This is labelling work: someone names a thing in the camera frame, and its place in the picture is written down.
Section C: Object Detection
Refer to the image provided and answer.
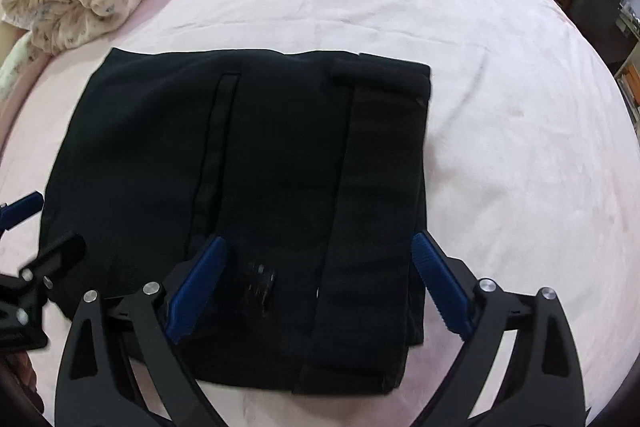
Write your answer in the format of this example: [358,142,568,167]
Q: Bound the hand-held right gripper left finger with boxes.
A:
[54,235,229,427]

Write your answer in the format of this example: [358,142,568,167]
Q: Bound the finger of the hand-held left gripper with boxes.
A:
[19,232,88,289]
[0,190,45,234]

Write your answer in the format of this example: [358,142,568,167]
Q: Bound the pink bed sheet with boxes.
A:
[0,0,640,427]

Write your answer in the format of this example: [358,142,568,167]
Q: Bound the bookshelf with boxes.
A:
[612,0,640,120]

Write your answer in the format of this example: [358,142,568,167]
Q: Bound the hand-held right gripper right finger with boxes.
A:
[409,231,587,427]

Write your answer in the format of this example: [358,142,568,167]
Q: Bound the black pants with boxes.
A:
[42,47,432,396]

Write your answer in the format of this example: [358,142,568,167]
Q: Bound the person's left hand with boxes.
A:
[0,348,42,410]

